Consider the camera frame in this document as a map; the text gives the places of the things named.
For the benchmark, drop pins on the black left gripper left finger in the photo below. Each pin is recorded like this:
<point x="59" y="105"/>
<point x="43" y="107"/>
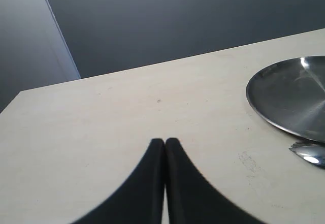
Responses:
<point x="140" y="198"/>

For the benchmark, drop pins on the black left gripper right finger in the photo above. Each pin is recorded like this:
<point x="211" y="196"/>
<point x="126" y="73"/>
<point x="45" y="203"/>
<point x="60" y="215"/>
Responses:
<point x="191" y="198"/>

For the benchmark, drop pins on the silver metal spoon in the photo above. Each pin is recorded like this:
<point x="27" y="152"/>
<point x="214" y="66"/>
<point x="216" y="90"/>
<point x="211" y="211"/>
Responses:
<point x="310" y="152"/>

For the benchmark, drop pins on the round steel plate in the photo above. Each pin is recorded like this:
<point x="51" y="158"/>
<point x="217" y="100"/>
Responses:
<point x="289" y="95"/>

